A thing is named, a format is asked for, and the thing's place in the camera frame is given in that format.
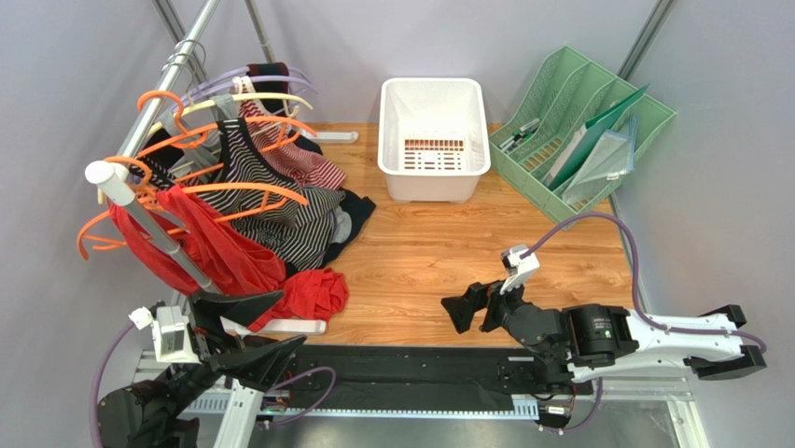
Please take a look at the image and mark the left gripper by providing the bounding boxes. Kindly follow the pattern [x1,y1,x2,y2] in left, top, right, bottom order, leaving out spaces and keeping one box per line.
[157,287,305,421]

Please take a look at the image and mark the red tank top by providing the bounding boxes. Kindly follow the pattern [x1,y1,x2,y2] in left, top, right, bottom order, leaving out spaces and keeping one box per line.
[109,193,349,331]

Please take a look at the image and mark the orange plastic hanger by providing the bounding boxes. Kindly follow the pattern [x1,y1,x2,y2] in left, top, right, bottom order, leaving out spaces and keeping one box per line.
[77,156,309,260]

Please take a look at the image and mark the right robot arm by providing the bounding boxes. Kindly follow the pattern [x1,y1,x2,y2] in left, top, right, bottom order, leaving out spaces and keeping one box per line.
[440,281,767,386]

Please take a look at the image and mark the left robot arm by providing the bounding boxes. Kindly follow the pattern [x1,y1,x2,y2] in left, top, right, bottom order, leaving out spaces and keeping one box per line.
[90,290,307,447]

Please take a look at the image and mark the black white striped top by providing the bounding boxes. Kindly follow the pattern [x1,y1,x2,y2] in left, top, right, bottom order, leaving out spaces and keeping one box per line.
[197,119,345,272]

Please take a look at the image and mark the red white striped top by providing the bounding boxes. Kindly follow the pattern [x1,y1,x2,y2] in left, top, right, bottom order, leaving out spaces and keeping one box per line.
[235,81,345,189]

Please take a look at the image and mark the grey garment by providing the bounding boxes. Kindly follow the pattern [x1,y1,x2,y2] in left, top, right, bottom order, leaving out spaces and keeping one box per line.
[329,206,353,245]

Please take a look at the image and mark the white plastic basket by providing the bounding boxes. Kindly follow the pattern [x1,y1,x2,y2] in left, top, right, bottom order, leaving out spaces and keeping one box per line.
[377,77,491,203]

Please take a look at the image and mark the pens in organizer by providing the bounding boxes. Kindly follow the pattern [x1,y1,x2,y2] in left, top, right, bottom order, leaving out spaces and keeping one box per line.
[498,118,541,153]

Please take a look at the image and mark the green file organizer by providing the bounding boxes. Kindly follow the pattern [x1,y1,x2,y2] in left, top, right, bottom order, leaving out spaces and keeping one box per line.
[489,46,637,223]

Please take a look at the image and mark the clear document pouch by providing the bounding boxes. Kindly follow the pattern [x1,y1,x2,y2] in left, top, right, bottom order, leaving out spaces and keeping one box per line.
[562,115,639,207]

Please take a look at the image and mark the metal clothes rack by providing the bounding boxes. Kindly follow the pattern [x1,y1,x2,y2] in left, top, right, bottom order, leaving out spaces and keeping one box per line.
[84,0,359,337]

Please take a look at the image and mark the green folder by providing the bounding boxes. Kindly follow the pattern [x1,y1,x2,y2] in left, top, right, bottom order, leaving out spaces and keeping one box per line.
[542,84,649,190]

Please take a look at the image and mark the dark navy garment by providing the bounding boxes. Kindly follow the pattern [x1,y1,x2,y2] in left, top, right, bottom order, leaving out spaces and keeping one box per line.
[248,62,378,269]

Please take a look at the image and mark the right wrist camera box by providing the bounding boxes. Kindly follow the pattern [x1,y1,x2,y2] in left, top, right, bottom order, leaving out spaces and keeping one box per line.
[500,245,540,294]

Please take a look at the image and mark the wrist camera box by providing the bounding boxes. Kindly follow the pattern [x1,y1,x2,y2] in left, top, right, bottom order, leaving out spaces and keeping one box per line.
[500,245,540,294]
[128,302,200,364]

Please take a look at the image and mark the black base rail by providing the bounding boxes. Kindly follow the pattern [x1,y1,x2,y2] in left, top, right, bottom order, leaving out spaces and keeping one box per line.
[263,344,593,412]

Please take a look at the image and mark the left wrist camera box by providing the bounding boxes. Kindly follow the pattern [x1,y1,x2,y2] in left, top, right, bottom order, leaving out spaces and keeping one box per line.
[128,302,200,364]

